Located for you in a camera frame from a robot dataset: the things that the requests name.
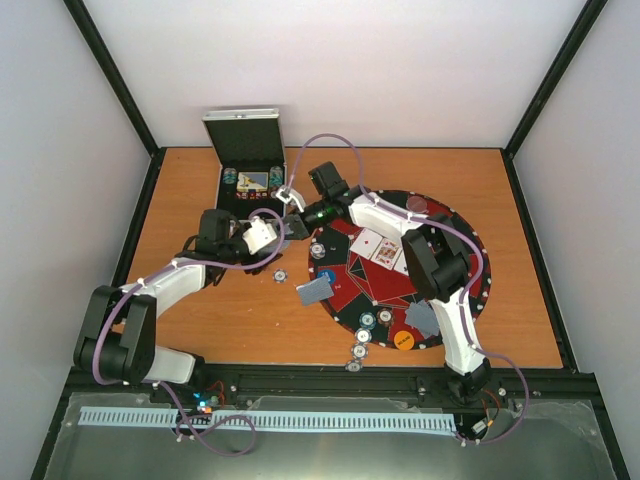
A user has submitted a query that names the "poker chip stack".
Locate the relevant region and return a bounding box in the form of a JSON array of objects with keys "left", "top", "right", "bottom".
[{"left": 309, "top": 242, "right": 326, "bottom": 260}]

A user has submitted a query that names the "blue small blind button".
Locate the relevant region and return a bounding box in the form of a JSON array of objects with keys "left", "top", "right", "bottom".
[{"left": 318, "top": 269, "right": 336, "bottom": 284}]

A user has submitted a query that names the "ace of diamonds card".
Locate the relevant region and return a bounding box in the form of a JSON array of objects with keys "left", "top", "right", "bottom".
[{"left": 349, "top": 228, "right": 383, "bottom": 259}]

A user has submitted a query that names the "blue patterned playing card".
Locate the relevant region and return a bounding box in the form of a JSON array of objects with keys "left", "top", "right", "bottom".
[
  {"left": 296, "top": 276, "right": 334, "bottom": 306},
  {"left": 405, "top": 301, "right": 435, "bottom": 329},
  {"left": 417, "top": 311, "right": 440, "bottom": 338}
]

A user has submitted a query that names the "king face card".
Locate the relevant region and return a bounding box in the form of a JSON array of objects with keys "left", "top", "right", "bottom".
[{"left": 370, "top": 238, "right": 402, "bottom": 270}]

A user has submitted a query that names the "clear dealer button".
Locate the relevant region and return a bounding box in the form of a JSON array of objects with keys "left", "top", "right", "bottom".
[{"left": 406, "top": 195, "right": 428, "bottom": 213}]

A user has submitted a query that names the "blue green fifty chip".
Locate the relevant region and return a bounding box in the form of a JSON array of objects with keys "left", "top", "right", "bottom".
[{"left": 359, "top": 312, "right": 377, "bottom": 330}]

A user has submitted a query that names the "blue orange ten chip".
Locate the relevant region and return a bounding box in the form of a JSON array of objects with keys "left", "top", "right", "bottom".
[
  {"left": 351, "top": 343, "right": 368, "bottom": 360},
  {"left": 354, "top": 328, "right": 372, "bottom": 344}
]

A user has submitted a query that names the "orange big blind button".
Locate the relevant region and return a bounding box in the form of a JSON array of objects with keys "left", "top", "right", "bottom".
[{"left": 393, "top": 330, "right": 415, "bottom": 351}]

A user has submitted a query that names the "grey card deck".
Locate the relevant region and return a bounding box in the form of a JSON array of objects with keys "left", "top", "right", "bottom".
[{"left": 260, "top": 239, "right": 291, "bottom": 256}]

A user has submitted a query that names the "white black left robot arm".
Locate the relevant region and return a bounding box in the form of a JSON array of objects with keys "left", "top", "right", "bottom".
[{"left": 73, "top": 208, "right": 285, "bottom": 403}]

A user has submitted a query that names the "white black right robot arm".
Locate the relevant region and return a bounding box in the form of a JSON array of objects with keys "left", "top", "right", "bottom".
[{"left": 275, "top": 162, "right": 491, "bottom": 404}]

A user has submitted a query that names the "red dice row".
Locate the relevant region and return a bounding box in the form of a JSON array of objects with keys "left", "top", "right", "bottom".
[{"left": 236, "top": 191, "right": 269, "bottom": 200}]

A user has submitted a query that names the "right poker chip row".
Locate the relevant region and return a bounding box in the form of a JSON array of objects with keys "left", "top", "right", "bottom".
[{"left": 268, "top": 166, "right": 284, "bottom": 192}]

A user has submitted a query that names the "poker chip row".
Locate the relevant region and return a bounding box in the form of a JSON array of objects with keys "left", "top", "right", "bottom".
[
  {"left": 222, "top": 168, "right": 238, "bottom": 185},
  {"left": 268, "top": 166, "right": 284, "bottom": 192}
]

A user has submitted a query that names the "boxed playing card deck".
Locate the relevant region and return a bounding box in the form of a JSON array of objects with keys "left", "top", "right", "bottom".
[{"left": 236, "top": 172, "right": 269, "bottom": 192}]

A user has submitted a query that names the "aluminium poker chip case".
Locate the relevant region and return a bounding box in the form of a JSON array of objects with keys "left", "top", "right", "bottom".
[{"left": 202, "top": 107, "right": 287, "bottom": 219}]

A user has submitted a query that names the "left poker chip row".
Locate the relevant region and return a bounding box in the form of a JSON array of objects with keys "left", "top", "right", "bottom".
[{"left": 222, "top": 168, "right": 238, "bottom": 185}]

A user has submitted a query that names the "round red black poker mat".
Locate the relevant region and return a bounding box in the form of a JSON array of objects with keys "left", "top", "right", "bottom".
[{"left": 308, "top": 190, "right": 491, "bottom": 350}]

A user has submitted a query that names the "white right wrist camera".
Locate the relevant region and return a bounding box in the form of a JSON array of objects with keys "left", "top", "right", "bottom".
[{"left": 275, "top": 185, "right": 306, "bottom": 212}]

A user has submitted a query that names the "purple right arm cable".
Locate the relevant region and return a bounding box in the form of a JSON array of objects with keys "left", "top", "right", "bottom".
[{"left": 289, "top": 132, "right": 531, "bottom": 447}]

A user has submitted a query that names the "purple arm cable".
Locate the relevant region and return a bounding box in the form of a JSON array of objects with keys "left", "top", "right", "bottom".
[
  {"left": 92, "top": 208, "right": 287, "bottom": 459},
  {"left": 289, "top": 132, "right": 531, "bottom": 447}
]

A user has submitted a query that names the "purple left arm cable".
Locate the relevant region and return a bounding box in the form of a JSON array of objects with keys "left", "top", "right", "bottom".
[{"left": 92, "top": 208, "right": 287, "bottom": 459}]

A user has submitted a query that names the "light blue slotted cable duct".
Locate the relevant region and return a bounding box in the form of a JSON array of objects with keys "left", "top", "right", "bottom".
[{"left": 77, "top": 406, "right": 456, "bottom": 436}]

